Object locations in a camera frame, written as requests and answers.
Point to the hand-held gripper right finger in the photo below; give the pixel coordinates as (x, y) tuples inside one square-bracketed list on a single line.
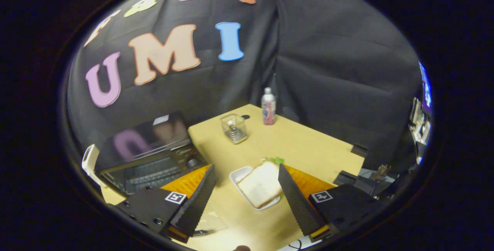
[(299, 204)]

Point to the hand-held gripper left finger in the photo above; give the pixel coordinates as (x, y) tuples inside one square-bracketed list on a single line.
[(197, 204)]

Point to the white rectangular plate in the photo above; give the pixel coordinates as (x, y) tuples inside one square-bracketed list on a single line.
[(237, 175)]

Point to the plastic bottle with red label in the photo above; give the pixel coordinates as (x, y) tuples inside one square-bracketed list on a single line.
[(268, 108)]

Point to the black bracket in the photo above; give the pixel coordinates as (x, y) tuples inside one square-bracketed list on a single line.
[(359, 150), (344, 177)]

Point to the white toaster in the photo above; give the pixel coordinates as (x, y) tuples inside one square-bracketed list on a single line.
[(89, 158)]

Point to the blue monitor screen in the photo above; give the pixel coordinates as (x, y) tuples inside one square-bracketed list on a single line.
[(425, 89)]

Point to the toast sandwich with lettuce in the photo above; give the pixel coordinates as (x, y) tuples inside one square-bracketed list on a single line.
[(260, 183)]

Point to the white paper sheet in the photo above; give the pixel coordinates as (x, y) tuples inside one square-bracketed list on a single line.
[(305, 244)]

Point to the black toaster oven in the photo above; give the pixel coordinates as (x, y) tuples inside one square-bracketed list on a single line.
[(154, 166)]

